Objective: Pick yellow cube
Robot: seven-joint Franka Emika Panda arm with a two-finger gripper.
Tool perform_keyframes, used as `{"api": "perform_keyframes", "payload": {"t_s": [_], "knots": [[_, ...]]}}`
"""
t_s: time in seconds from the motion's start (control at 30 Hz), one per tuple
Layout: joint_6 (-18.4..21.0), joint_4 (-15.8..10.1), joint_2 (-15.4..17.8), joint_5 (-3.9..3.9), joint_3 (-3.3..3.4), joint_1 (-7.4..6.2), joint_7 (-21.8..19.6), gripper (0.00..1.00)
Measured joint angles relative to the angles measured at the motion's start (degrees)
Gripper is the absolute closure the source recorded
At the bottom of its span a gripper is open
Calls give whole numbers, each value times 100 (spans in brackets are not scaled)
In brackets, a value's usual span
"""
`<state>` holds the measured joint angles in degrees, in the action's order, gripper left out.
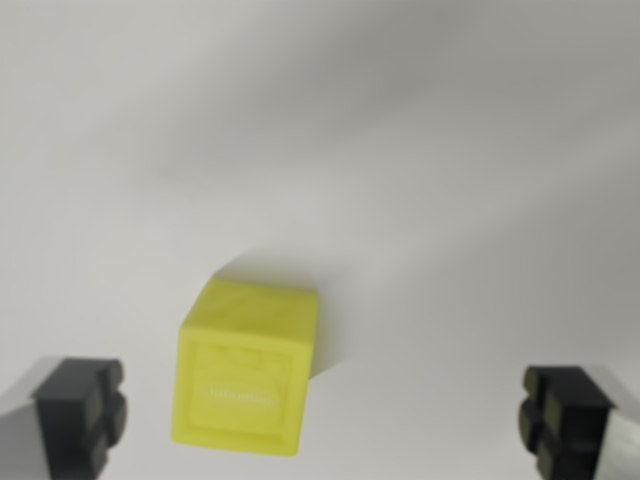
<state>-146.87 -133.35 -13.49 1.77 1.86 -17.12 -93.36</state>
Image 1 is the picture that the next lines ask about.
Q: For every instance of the yellow cube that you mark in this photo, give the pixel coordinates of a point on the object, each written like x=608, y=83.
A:
x=240, y=380

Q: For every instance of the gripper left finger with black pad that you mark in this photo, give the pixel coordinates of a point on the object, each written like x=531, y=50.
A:
x=70, y=415

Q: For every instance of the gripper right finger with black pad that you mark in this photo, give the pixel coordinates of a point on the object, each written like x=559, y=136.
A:
x=575, y=425

